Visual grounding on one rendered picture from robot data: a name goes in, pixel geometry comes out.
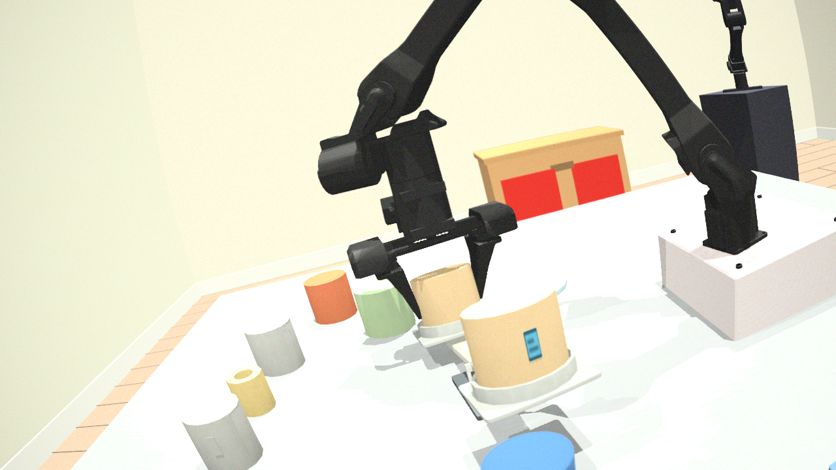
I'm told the orange cylinder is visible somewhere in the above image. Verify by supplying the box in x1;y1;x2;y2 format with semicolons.
303;270;358;324

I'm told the pale green cylinder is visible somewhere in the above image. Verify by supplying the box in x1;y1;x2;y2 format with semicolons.
353;277;416;338

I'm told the light blue cylinder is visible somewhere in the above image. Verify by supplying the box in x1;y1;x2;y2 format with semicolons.
481;431;575;470

